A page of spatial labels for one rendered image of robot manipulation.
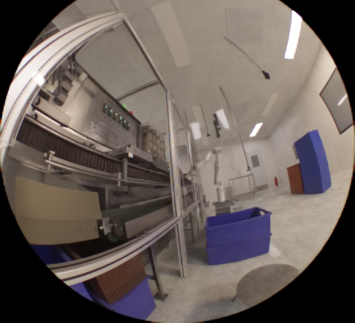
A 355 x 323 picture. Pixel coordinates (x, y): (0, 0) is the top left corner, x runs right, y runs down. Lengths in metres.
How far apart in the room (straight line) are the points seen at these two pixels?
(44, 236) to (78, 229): 0.11
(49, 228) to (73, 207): 0.10
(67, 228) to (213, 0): 2.27
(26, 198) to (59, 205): 0.09
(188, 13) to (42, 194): 2.06
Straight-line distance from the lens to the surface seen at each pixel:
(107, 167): 0.64
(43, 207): 0.34
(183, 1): 1.94
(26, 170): 0.47
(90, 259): 0.36
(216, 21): 2.07
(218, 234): 1.08
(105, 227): 0.42
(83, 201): 0.38
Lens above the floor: 0.78
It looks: 22 degrees up
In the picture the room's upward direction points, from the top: 6 degrees counter-clockwise
